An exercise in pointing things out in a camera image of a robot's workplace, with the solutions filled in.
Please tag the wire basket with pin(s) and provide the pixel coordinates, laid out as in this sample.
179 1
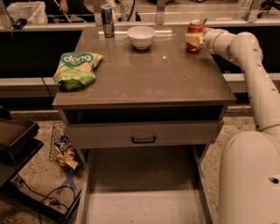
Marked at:
55 140

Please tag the white bowl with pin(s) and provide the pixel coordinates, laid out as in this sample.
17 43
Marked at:
141 37

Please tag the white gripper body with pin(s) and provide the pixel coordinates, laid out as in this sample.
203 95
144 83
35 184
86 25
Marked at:
209 40

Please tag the green rice chip bag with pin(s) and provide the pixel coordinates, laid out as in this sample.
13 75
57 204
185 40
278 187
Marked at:
76 69

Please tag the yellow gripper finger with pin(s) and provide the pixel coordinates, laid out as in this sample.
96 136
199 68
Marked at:
194 40

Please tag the red coke can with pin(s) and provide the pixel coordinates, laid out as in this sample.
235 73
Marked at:
195 26

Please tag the white plastic bag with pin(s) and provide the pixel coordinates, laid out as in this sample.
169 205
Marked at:
33 12

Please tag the grey drawer with black handle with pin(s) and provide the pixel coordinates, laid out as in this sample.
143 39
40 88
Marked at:
140 134

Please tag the blue energy drink can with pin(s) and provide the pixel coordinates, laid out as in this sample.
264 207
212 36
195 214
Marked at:
107 21

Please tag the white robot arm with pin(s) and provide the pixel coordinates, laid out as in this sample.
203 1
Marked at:
249 187

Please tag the dark tray stand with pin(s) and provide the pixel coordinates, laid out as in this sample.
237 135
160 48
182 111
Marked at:
17 147

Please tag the grey cabinet table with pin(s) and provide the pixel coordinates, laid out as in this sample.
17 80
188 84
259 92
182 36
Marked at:
164 83

